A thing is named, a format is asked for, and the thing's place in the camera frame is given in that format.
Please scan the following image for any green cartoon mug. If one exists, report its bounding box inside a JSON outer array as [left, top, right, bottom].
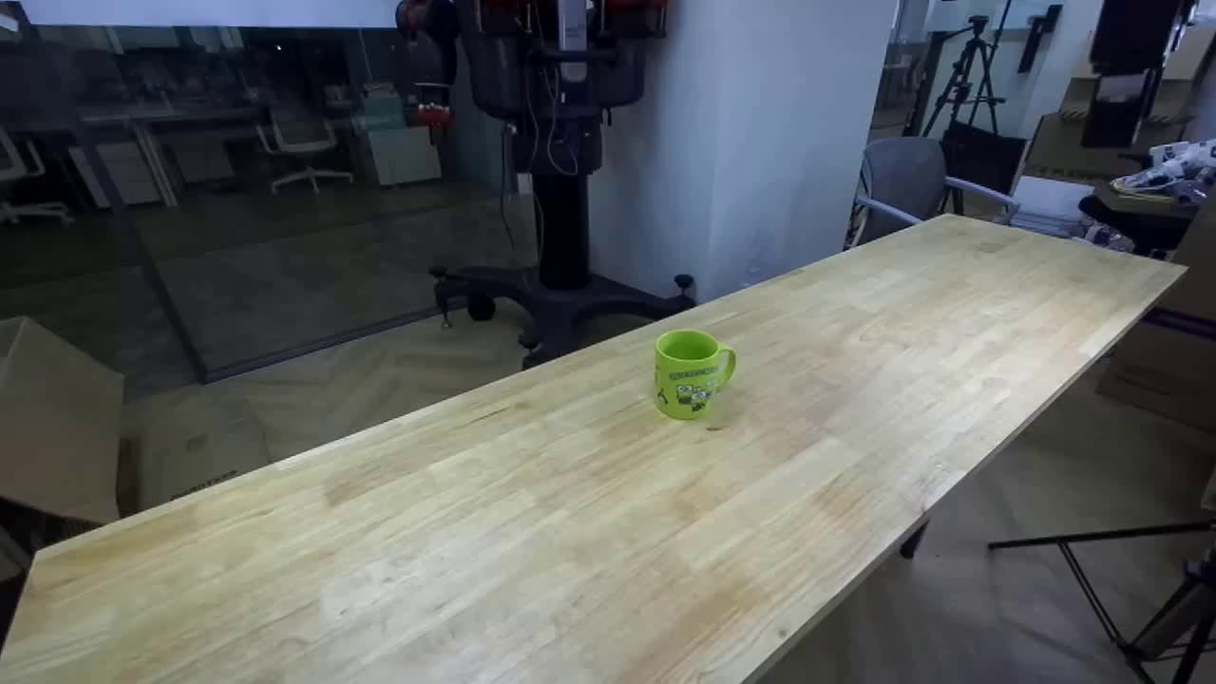
[[648, 328, 739, 427]]

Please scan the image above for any red and black Baxter robot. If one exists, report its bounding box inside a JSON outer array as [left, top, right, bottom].
[[395, 0, 677, 183]]

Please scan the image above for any red office chair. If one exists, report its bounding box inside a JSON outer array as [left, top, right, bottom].
[[414, 94, 457, 145]]

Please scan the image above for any gray armchair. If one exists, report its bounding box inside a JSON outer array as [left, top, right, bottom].
[[842, 132, 1020, 252]]

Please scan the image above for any white office chair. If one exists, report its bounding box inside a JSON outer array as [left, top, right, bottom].
[[254, 107, 357, 199]]

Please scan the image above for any black bag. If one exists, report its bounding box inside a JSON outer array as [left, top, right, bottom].
[[943, 122, 1028, 199]]

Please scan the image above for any white filing cabinet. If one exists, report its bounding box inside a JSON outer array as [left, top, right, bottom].
[[68, 131, 183, 212]]

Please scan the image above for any round black side table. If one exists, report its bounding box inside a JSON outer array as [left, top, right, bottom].
[[1076, 188, 1202, 263]]

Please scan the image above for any brown cardboard box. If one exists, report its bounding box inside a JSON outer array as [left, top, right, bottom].
[[0, 317, 125, 527]]

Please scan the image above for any white blue clutter pile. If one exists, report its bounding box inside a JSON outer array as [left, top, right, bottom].
[[1143, 132, 1216, 207]]

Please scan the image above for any black folding tripod stand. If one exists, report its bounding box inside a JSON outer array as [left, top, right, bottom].
[[982, 510, 1216, 684]]

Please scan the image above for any black wheeled robot pedestal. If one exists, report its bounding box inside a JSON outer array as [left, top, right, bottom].
[[428, 166, 699, 371]]

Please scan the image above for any black camera tripod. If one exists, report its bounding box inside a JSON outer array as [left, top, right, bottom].
[[920, 10, 1010, 142]]

